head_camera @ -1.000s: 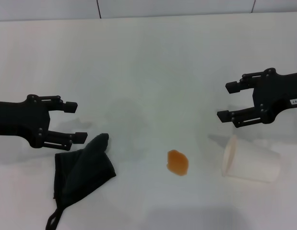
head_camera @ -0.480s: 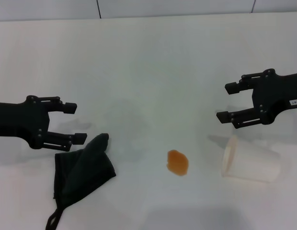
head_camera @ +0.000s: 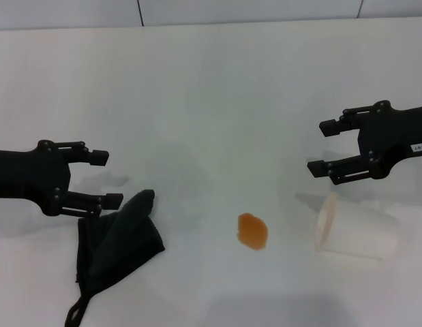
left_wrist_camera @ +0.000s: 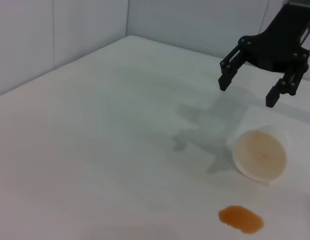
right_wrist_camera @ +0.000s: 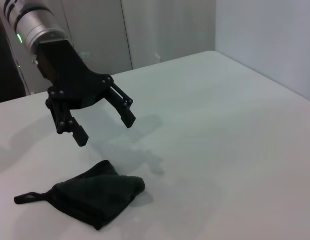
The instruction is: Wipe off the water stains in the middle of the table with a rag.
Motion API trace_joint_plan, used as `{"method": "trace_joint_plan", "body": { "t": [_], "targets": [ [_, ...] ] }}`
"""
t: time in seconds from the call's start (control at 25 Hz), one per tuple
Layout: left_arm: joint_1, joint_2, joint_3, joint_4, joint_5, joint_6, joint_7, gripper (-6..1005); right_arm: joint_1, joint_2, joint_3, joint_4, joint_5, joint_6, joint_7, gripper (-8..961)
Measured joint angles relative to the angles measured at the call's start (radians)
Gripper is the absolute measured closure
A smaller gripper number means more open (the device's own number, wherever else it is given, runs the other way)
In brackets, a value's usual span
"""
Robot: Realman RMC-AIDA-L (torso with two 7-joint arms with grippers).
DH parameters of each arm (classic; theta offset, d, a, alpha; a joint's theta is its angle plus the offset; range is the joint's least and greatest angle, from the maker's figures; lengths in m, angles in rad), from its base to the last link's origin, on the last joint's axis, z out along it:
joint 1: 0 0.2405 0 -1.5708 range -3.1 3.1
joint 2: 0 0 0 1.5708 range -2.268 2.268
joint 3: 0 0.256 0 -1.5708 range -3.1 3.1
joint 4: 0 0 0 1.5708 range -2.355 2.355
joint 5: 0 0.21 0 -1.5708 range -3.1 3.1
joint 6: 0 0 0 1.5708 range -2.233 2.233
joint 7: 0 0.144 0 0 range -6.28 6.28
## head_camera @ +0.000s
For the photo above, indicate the white paper cup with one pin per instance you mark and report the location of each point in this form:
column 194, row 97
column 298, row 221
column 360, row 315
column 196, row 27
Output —
column 360, row 235

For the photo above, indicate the dark rag with loop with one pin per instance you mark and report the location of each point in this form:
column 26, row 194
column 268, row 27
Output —
column 112, row 238

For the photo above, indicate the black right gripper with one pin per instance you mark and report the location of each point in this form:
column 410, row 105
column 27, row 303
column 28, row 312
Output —
column 394, row 136

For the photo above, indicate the orange-brown liquid stain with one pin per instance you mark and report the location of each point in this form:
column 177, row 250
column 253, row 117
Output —
column 253, row 231

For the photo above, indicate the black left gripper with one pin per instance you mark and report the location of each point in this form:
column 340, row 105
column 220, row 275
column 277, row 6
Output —
column 26, row 173

